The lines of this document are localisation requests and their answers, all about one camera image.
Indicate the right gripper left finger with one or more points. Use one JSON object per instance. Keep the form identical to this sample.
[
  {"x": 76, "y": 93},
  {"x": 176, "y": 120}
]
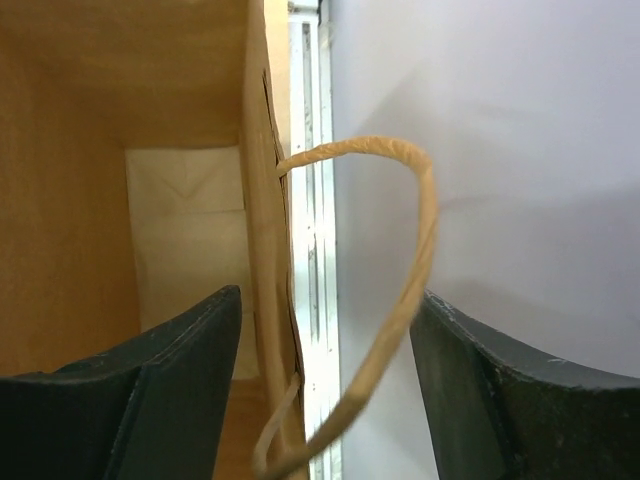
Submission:
[{"x": 151, "y": 407}]

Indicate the aluminium frame rail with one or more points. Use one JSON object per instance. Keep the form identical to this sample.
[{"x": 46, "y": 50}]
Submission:
[{"x": 313, "y": 208}]

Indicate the brown paper bag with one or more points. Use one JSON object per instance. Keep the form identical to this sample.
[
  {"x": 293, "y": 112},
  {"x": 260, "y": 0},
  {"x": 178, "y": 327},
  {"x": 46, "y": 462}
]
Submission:
[{"x": 141, "y": 172}]

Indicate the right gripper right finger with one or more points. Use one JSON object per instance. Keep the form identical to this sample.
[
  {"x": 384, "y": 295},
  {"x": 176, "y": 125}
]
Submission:
[{"x": 498, "y": 408}]

